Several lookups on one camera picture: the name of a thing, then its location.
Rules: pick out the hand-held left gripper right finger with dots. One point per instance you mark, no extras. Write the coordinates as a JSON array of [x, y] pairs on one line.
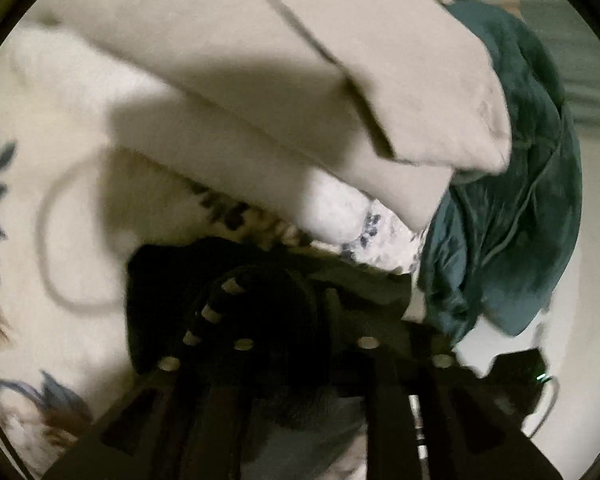
[[405, 400]]

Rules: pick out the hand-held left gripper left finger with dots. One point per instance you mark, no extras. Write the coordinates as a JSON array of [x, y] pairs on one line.
[[215, 390]]

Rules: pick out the dark striped sweater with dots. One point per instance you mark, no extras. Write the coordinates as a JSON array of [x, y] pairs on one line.
[[275, 320]]

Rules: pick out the teal plush blanket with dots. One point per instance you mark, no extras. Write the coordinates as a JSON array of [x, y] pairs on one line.
[[510, 210]]

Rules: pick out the floral bedspread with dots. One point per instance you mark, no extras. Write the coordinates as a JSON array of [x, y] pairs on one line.
[[45, 310]]

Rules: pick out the light beige folded garment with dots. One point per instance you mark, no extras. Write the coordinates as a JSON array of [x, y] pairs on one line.
[[290, 160]]

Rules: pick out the wide grey-green curtain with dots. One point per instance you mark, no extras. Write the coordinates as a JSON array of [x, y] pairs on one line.
[[565, 60]]

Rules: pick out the white folded garment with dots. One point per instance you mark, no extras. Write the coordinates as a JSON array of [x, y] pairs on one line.
[[70, 90]]

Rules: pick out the taupe folded garment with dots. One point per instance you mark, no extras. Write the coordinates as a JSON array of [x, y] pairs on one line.
[[260, 40]]

